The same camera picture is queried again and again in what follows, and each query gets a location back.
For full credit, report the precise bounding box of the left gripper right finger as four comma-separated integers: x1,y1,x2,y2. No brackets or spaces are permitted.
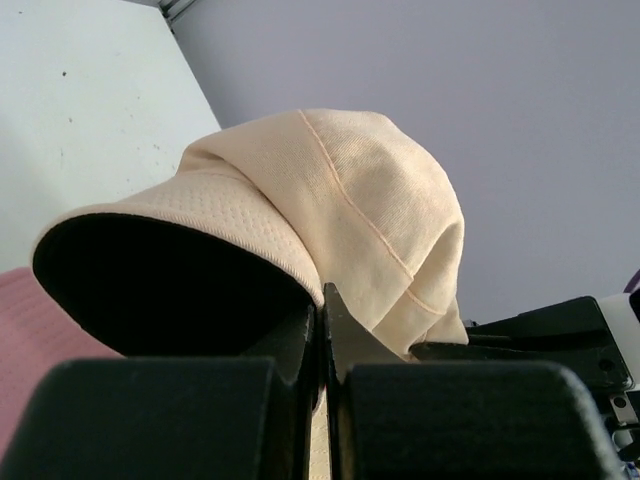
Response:
322,284,624,479

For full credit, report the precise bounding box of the beige bucket hat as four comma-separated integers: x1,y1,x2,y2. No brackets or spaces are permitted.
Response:
30,108,471,480

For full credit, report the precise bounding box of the left aluminium frame post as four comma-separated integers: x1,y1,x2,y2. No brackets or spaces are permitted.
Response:
157,0,198,22

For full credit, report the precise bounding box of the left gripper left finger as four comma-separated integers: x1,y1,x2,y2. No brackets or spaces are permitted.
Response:
1,308,316,479

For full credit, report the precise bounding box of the pink bucket hat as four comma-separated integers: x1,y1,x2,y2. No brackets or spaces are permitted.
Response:
1,268,117,442

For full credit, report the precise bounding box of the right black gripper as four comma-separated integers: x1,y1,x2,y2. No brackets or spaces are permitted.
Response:
410,296,639,434

